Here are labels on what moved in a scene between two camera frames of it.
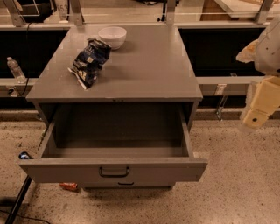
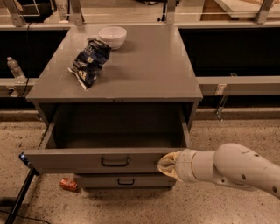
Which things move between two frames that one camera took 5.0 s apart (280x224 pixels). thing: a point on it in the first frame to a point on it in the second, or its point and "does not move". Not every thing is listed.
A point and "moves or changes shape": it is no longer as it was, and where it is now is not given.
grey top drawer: x=106 y=143 moves or changes shape
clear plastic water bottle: x=17 y=71 does not move
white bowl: x=115 y=36 does not move
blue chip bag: x=87 y=62 does not move
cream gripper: x=269 y=53 to x=185 y=164
